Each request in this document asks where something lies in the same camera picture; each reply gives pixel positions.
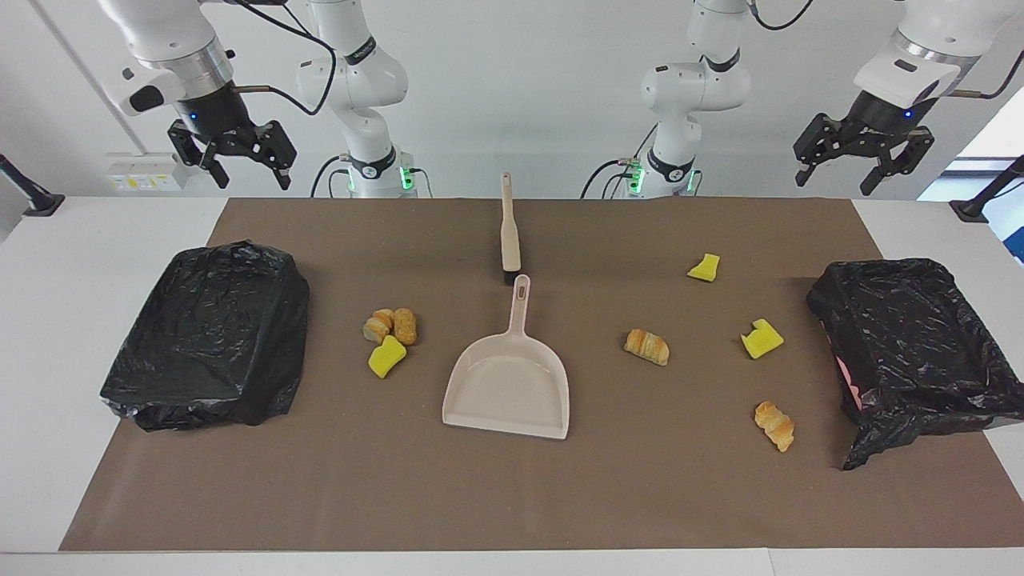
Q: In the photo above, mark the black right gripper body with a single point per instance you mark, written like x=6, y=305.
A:
x=216, y=112

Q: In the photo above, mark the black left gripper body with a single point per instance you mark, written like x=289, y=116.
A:
x=876, y=124

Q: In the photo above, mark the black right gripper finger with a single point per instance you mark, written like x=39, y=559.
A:
x=278, y=148
x=186, y=144

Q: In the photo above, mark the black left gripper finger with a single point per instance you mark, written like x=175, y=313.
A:
x=818, y=136
x=900, y=156

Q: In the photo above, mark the yellow wedge sponge piece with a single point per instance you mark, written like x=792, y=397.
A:
x=704, y=268

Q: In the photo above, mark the yellow notched sponge piece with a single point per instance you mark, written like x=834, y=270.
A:
x=762, y=342

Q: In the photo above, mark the beige brush with black bristles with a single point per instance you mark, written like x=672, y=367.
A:
x=510, y=240

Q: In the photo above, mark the pale croissant bread piece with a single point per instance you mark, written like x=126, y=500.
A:
x=646, y=347

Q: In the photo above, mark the orange striped croissant bread piece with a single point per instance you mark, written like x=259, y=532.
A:
x=774, y=426

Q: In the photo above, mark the beige plastic dustpan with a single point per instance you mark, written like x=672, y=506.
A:
x=504, y=392

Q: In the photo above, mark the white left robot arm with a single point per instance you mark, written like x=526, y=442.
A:
x=688, y=88

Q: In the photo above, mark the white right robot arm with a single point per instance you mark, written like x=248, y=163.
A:
x=356, y=80

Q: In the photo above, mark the black plastic trash bag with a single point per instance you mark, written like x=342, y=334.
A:
x=912, y=336
x=208, y=336

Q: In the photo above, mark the pink plastic bin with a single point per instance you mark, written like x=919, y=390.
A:
x=846, y=384

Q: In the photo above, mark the small striped bread roll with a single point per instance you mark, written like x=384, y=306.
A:
x=376, y=326

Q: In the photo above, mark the brown breaded nugget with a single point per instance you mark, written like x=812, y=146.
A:
x=405, y=326

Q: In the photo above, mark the yellow curved sponge piece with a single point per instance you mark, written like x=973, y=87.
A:
x=386, y=358

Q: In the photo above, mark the brown table mat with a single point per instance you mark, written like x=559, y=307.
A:
x=512, y=496

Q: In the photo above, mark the white wall socket box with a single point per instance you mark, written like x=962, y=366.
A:
x=148, y=172

